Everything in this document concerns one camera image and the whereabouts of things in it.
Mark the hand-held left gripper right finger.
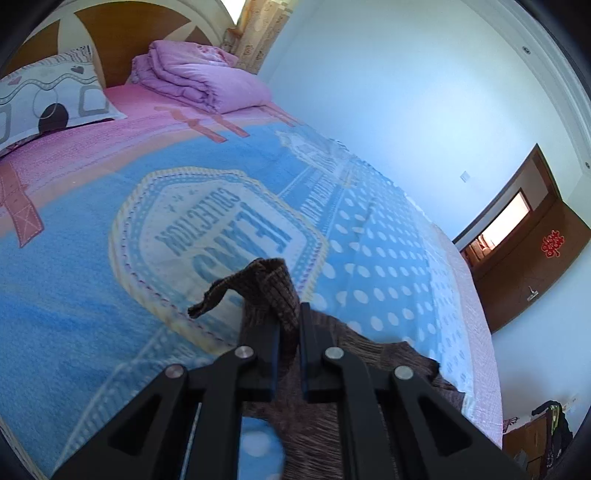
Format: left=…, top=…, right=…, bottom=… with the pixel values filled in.
left=299, top=302, right=528, bottom=480

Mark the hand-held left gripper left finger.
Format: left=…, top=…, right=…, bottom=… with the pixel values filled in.
left=51, top=322, right=281, bottom=480

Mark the brown knit garment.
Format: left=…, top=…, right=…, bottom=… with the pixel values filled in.
left=188, top=257, right=467, bottom=480

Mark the dark clothes pile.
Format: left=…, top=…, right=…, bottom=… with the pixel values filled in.
left=531, top=401, right=574, bottom=462

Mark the blue dotted printed blanket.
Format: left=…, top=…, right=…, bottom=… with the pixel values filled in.
left=0, top=108, right=504, bottom=480

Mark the wooden cabinet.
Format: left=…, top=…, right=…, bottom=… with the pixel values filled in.
left=502, top=415, right=561, bottom=480

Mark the brown wooden door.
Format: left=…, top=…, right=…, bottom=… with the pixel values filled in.
left=471, top=198, right=591, bottom=334

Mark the red door decoration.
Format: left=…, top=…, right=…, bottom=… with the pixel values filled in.
left=540, top=231, right=567, bottom=258

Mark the folded purple quilt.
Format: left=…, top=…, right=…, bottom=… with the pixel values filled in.
left=127, top=40, right=273, bottom=115

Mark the pink bed sheet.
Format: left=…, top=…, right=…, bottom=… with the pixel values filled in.
left=104, top=83, right=158, bottom=120

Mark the yellow patterned curtain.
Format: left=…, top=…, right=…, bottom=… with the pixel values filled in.
left=221, top=0, right=291, bottom=75

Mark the white patterned pillow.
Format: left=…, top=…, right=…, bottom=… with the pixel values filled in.
left=0, top=46, right=127, bottom=155

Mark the cream and wood headboard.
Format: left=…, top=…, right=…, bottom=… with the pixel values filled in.
left=0, top=0, right=236, bottom=88

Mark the brown door frame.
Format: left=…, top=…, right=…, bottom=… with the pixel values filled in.
left=452, top=143, right=565, bottom=259

